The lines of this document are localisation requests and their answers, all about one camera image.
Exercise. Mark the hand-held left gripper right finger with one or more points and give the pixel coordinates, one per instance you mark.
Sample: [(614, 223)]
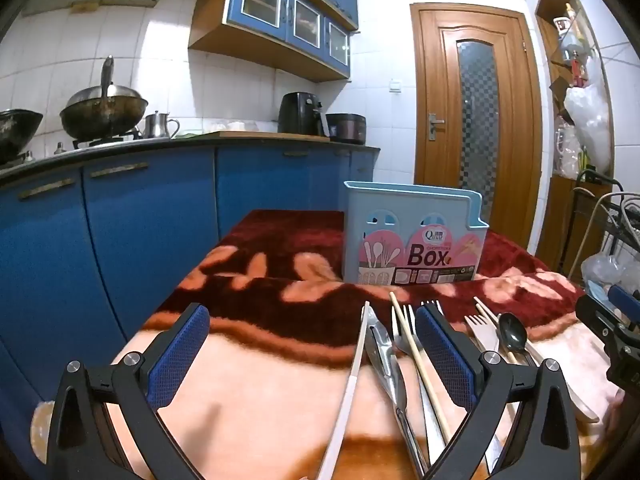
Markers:
[(445, 355)]

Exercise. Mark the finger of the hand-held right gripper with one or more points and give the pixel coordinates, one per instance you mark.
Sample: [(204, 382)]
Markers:
[(627, 302), (602, 320)]

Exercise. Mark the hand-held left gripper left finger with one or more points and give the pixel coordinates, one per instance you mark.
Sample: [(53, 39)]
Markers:
[(180, 355)]

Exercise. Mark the black spoon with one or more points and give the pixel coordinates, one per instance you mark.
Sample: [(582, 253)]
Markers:
[(512, 332)]

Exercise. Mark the white chopstick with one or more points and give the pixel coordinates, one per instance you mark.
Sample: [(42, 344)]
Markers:
[(350, 390)]

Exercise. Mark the light blue utensil box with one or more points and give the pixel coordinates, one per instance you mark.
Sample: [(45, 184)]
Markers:
[(380, 202)]

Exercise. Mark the clear plastic bag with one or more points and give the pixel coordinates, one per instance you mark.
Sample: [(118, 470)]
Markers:
[(605, 267)]

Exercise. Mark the metal fork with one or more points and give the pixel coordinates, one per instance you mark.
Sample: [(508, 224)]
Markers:
[(433, 306), (403, 342)]

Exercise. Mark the red and pink blanket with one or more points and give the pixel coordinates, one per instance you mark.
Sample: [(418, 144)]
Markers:
[(260, 385)]

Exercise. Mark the wooden shelf niche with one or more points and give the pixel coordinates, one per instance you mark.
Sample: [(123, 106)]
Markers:
[(550, 200)]

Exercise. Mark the black metal rack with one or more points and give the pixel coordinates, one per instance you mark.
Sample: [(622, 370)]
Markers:
[(587, 175)]

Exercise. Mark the blue base cabinet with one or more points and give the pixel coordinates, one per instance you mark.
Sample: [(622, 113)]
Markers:
[(150, 220)]

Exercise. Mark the green bottle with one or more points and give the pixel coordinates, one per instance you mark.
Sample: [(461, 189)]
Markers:
[(584, 160)]

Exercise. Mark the white wrapped jug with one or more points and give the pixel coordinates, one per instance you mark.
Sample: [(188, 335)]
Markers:
[(567, 152)]

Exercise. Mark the white plastic bag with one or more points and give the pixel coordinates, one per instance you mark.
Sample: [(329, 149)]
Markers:
[(592, 120)]

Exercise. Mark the cardboard box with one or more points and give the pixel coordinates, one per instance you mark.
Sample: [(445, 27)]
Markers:
[(559, 92)]

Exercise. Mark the gas stove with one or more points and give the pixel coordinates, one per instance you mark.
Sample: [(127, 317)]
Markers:
[(107, 141)]

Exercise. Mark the steel kettle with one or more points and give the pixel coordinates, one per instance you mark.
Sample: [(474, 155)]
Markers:
[(156, 127)]

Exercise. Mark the wooden cutting board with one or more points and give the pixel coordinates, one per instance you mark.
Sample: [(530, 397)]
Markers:
[(250, 134)]

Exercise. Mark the clear bag of buns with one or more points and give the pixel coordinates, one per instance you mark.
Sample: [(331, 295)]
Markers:
[(235, 126)]

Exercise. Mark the red bottle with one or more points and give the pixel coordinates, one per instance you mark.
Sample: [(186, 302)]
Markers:
[(579, 72)]

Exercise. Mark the dark rice cooker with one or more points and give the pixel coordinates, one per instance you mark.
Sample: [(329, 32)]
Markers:
[(347, 127)]

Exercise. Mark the steel wok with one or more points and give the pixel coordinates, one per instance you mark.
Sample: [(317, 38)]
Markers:
[(100, 115)]

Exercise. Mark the black air fryer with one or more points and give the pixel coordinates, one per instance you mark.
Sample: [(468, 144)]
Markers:
[(297, 115)]

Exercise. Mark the steel wok lid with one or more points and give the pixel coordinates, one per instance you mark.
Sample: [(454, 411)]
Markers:
[(120, 92)]

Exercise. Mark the black wok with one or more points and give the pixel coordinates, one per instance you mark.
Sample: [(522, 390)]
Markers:
[(17, 130)]

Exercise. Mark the white jar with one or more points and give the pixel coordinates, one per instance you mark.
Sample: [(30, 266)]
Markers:
[(561, 24)]

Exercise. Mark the yellow bottle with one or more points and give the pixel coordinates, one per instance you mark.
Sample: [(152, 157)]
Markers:
[(574, 20)]

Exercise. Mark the wooden door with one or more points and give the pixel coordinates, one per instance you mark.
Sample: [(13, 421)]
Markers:
[(435, 60)]

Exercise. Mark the white light switch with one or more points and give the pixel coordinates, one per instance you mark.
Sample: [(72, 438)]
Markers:
[(395, 87)]

